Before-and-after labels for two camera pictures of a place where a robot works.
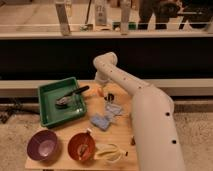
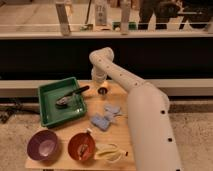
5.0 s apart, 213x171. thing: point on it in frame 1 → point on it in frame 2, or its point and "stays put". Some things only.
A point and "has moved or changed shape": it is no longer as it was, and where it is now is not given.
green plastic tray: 59,101 stays put
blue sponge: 101,122 stays put
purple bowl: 43,145 stays put
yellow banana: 111,153 stays put
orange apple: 100,92 has moved or changed shape
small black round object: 110,97 → 102,90
